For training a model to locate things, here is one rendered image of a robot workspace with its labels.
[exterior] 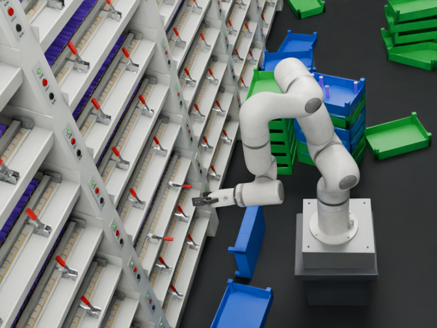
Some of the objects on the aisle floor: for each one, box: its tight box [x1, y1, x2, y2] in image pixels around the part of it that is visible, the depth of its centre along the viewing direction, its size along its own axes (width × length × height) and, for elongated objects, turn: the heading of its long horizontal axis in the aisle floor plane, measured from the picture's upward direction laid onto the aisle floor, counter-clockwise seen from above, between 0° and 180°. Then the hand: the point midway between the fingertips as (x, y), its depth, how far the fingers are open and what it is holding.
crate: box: [210, 279, 274, 328], centre depth 246 cm, size 30×20×8 cm
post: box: [0, 0, 171, 328], centre depth 184 cm, size 20×9×178 cm, turn 87°
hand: (200, 198), depth 214 cm, fingers open, 8 cm apart
